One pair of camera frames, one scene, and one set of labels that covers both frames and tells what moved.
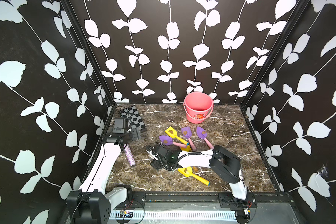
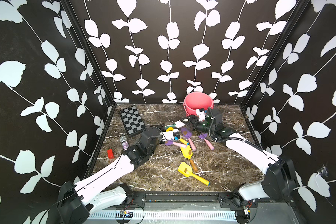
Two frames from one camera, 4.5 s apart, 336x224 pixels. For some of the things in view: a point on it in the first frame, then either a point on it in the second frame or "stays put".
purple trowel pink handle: [203, 134] stays put
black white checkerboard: [134, 118] stays put
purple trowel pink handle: [186, 131] stays put
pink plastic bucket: [198, 105] stays put
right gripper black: [154, 164] → [196, 120]
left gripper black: [136, 134] → [159, 129]
